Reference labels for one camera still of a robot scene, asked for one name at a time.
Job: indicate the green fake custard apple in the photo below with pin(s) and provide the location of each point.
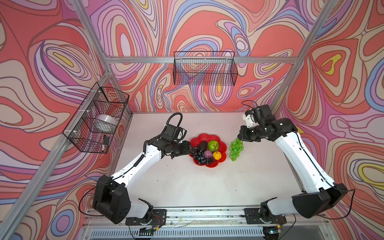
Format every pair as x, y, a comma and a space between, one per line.
213, 146

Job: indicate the yellow fake lemon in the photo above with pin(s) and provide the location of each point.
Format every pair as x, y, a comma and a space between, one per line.
217, 155

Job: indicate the aluminium front rail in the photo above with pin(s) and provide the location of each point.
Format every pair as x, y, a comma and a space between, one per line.
218, 216

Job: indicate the black wire basket back wall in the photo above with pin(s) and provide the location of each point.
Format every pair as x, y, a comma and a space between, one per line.
205, 68

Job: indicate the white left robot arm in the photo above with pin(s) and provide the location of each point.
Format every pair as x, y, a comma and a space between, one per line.
112, 199

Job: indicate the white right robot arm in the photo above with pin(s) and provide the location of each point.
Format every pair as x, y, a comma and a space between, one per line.
319, 192

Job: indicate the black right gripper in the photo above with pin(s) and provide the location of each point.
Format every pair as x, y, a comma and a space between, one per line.
242, 136

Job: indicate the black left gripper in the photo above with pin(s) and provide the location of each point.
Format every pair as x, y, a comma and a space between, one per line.
186, 148

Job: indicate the white roll in basket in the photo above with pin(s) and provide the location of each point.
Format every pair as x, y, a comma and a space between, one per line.
105, 123

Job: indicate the black wire basket left wall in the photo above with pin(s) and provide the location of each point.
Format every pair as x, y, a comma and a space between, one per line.
81, 131

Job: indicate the black fake grape bunch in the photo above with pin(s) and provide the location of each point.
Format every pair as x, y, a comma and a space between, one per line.
198, 156

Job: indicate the red flower-shaped fruit bowl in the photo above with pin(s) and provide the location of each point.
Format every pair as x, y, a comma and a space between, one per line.
206, 137

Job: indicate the dark fake avocado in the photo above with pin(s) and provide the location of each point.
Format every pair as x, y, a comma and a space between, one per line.
203, 146

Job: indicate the green fake grape bunch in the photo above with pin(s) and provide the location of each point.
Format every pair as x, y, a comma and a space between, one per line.
236, 147

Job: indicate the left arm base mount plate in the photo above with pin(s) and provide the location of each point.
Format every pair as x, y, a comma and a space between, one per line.
155, 218

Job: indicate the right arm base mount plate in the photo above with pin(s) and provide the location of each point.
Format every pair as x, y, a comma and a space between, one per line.
262, 216

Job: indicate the black wire basket wall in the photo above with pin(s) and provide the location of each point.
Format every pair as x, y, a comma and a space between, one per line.
205, 68
81, 131

